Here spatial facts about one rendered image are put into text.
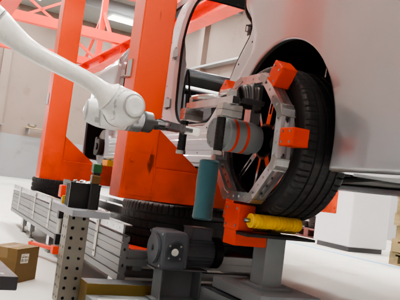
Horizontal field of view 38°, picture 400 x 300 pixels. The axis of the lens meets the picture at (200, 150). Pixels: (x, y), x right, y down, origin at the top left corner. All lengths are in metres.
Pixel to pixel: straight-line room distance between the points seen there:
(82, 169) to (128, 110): 2.85
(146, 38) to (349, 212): 5.66
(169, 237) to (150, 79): 0.75
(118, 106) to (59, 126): 2.78
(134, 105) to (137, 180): 0.94
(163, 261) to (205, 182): 0.40
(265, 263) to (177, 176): 0.63
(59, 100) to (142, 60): 1.93
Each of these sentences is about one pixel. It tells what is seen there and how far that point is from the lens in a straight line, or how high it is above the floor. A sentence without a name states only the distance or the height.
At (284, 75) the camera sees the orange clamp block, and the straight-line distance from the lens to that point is 2.32.
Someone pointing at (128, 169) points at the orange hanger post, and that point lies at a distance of 2.68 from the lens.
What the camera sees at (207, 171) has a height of 0.69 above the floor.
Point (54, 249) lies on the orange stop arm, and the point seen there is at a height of 0.09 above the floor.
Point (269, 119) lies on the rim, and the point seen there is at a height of 0.94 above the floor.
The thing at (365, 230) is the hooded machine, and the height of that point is 0.31.
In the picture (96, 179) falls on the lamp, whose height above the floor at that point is 0.59.
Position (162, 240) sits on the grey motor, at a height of 0.36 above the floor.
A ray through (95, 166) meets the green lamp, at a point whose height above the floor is 0.65.
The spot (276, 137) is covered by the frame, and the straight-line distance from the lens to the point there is 2.24.
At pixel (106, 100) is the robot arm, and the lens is 1.84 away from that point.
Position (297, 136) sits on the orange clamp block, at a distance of 2.16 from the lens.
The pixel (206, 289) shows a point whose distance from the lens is 2.66.
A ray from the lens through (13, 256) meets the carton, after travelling 3.14.
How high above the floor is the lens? 0.63
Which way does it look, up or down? 3 degrees up
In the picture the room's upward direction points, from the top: 7 degrees clockwise
